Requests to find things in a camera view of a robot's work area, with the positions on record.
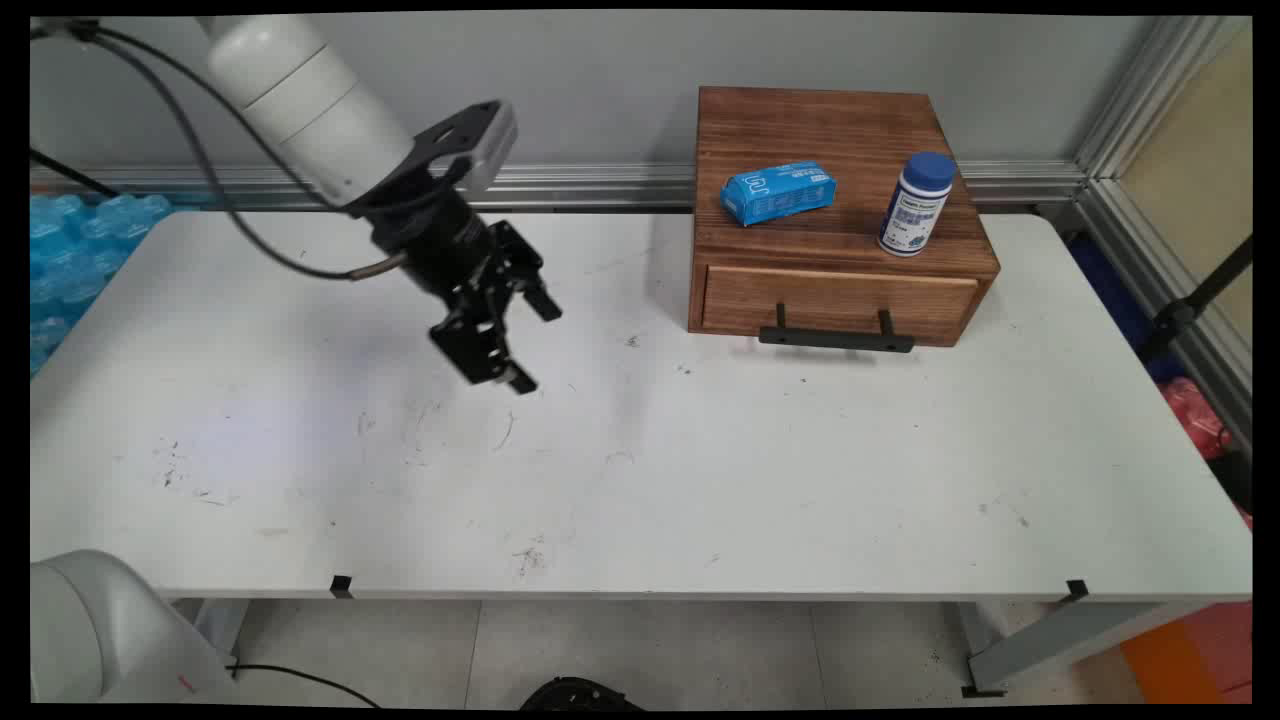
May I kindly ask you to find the blue bag under table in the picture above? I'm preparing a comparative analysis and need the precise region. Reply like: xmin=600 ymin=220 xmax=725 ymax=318
xmin=1064 ymin=234 xmax=1183 ymax=383

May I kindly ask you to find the orange box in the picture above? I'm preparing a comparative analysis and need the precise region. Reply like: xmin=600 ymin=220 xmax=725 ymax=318
xmin=1118 ymin=600 xmax=1253 ymax=706

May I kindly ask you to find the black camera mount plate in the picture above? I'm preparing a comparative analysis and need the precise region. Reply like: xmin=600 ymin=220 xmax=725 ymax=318
xmin=345 ymin=100 xmax=501 ymax=219

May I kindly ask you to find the aluminium corner frame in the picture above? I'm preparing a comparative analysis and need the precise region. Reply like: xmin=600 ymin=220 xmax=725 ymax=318
xmin=1073 ymin=15 xmax=1253 ymax=446

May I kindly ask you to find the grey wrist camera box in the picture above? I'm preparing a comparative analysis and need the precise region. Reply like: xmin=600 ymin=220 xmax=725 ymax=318
xmin=463 ymin=100 xmax=520 ymax=194

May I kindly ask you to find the blue cardboard box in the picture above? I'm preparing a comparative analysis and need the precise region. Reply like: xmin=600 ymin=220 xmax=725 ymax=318
xmin=720 ymin=161 xmax=838 ymax=228

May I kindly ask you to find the black background cable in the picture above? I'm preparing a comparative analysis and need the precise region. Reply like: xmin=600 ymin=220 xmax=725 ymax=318
xmin=30 ymin=148 xmax=123 ymax=198

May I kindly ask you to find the red plastic bag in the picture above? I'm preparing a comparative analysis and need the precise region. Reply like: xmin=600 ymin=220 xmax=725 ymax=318
xmin=1159 ymin=377 xmax=1235 ymax=460

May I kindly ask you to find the long aluminium wall rail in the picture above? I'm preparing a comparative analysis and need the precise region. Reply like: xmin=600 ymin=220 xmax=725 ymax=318
xmin=30 ymin=160 xmax=1088 ymax=214

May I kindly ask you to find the blue bubble wrap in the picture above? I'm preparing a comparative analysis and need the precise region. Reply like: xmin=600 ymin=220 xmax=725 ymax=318
xmin=30 ymin=192 xmax=177 ymax=380

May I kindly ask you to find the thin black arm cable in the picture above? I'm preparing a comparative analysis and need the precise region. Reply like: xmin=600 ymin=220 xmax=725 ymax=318
xmin=95 ymin=27 xmax=343 ymax=209

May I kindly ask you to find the black tripod stand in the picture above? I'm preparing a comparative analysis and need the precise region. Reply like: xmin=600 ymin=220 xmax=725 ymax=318
xmin=1138 ymin=234 xmax=1253 ymax=367

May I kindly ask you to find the black floor cable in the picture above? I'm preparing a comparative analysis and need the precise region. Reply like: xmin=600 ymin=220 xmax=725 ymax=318
xmin=228 ymin=664 xmax=383 ymax=708

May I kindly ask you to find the white bottle with blue cap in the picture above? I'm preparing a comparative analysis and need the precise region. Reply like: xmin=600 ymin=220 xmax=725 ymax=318
xmin=877 ymin=152 xmax=959 ymax=258

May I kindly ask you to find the grey table leg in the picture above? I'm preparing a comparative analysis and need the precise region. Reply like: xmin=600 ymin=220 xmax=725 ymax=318
xmin=958 ymin=600 xmax=1217 ymax=699
xmin=170 ymin=598 xmax=253 ymax=673

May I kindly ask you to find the black round floor object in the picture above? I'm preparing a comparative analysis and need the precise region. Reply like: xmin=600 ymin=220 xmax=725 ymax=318
xmin=519 ymin=677 xmax=647 ymax=712

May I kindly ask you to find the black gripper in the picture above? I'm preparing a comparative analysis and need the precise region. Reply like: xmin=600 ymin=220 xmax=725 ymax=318
xmin=372 ymin=186 xmax=564 ymax=397

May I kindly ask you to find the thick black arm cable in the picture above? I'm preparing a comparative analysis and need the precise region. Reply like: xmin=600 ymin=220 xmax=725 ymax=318
xmin=30 ymin=22 xmax=409 ymax=282

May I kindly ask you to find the brown wooden drawer cabinet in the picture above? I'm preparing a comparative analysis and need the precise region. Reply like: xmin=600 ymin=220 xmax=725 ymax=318
xmin=688 ymin=86 xmax=1002 ymax=349

